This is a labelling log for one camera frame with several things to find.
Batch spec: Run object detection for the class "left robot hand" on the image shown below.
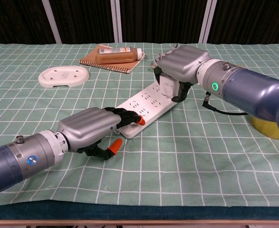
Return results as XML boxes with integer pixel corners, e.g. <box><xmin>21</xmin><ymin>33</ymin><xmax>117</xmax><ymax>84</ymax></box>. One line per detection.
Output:
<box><xmin>58</xmin><ymin>107</ymin><xmax>145</xmax><ymax>161</ymax></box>

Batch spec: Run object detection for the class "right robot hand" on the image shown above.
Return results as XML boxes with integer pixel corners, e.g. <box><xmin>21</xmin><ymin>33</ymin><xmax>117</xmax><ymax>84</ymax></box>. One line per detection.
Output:
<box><xmin>153</xmin><ymin>45</ymin><xmax>213</xmax><ymax>103</ymax></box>

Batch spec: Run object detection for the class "white cube charger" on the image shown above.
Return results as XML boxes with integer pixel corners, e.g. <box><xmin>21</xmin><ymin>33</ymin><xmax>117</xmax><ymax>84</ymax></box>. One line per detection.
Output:
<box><xmin>158</xmin><ymin>75</ymin><xmax>176</xmax><ymax>100</ymax></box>

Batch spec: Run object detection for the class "white power strip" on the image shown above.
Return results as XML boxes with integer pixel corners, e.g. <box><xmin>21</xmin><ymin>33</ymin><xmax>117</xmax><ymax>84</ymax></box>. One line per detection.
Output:
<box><xmin>117</xmin><ymin>82</ymin><xmax>178</xmax><ymax>140</ymax></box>

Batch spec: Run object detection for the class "black curtain panel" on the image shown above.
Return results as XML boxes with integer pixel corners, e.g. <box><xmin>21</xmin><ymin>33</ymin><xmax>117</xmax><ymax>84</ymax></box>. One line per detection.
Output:
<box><xmin>119</xmin><ymin>0</ymin><xmax>208</xmax><ymax>44</ymax></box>
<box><xmin>0</xmin><ymin>0</ymin><xmax>56</xmax><ymax>45</ymax></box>
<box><xmin>207</xmin><ymin>0</ymin><xmax>279</xmax><ymax>45</ymax></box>
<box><xmin>48</xmin><ymin>0</ymin><xmax>115</xmax><ymax>44</ymax></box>

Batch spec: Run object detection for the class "white oval plastic base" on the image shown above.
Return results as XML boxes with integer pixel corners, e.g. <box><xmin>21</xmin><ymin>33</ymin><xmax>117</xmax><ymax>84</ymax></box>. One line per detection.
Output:
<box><xmin>38</xmin><ymin>66</ymin><xmax>90</xmax><ymax>88</ymax></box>

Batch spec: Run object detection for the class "brown liquid bottle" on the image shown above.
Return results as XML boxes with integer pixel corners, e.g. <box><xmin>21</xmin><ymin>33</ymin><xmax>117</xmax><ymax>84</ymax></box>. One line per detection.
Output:
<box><xmin>96</xmin><ymin>47</ymin><xmax>143</xmax><ymax>64</ymax></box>

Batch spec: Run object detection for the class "brown spiral notebook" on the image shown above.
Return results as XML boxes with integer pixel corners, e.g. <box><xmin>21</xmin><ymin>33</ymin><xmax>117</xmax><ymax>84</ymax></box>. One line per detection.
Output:
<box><xmin>79</xmin><ymin>44</ymin><xmax>146</xmax><ymax>74</ymax></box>

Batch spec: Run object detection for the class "green checked tablecloth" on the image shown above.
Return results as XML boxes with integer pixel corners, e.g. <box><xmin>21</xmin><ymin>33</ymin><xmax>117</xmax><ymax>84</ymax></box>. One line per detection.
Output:
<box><xmin>0</xmin><ymin>42</ymin><xmax>279</xmax><ymax>220</ymax></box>

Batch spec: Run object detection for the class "yellow tape roll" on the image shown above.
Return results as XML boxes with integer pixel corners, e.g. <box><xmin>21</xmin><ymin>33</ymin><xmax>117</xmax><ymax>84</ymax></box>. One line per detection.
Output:
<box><xmin>250</xmin><ymin>115</ymin><xmax>279</xmax><ymax>141</ymax></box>

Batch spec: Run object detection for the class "grey cable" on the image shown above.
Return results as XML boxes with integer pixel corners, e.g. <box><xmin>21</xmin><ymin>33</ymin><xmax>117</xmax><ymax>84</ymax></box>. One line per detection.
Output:
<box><xmin>150</xmin><ymin>42</ymin><xmax>181</xmax><ymax>70</ymax></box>

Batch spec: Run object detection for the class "white partition frame post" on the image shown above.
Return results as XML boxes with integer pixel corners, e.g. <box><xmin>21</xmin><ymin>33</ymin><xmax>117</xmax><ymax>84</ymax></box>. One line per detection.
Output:
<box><xmin>41</xmin><ymin>0</ymin><xmax>62</xmax><ymax>44</ymax></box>
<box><xmin>198</xmin><ymin>0</ymin><xmax>217</xmax><ymax>44</ymax></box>
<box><xmin>110</xmin><ymin>0</ymin><xmax>123</xmax><ymax>43</ymax></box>

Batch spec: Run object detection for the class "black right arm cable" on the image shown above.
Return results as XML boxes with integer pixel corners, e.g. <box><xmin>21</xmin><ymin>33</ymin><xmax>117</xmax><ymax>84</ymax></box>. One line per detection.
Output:
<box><xmin>202</xmin><ymin>94</ymin><xmax>249</xmax><ymax>116</ymax></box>

